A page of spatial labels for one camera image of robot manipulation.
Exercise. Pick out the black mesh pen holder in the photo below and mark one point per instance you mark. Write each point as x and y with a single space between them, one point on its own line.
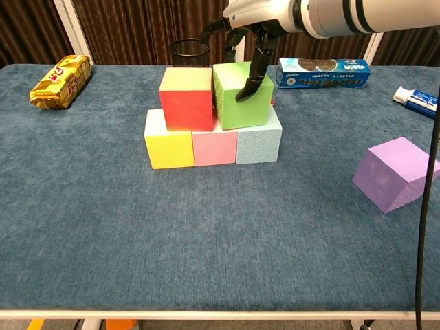
189 56

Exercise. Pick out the yellow foam cube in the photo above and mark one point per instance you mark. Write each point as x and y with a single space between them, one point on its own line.
168 151

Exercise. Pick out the white blue toothpaste tube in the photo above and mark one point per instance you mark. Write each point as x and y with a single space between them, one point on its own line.
417 101

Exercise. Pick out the brown curtain panel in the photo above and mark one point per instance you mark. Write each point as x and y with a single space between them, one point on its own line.
120 27
412 48
309 46
27 31

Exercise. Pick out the white partition post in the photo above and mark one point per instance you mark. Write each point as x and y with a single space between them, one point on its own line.
241 56
74 31
373 48

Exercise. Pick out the red foam cube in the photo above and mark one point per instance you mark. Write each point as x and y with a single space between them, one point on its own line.
189 110

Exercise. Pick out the pink foam cube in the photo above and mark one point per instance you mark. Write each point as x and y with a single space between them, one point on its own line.
214 148

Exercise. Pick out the light blue foam cube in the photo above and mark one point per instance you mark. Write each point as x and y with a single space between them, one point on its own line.
258 144

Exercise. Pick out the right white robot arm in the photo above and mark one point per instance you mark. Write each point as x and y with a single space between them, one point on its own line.
361 15

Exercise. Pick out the white table frame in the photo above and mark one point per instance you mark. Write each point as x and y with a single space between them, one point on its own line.
220 315

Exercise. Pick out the green foam cube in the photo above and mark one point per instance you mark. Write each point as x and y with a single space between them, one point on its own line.
247 111

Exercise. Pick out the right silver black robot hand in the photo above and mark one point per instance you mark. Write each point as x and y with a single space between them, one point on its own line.
261 15

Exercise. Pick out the orange plastic object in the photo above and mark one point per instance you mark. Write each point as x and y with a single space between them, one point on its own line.
120 324

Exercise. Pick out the purple foam cube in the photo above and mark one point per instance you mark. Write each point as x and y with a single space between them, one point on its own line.
385 175

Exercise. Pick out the gold biscuit packet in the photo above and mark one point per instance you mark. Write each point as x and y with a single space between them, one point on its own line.
62 82

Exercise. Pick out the blue cookie box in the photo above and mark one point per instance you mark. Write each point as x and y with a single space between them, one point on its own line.
323 74

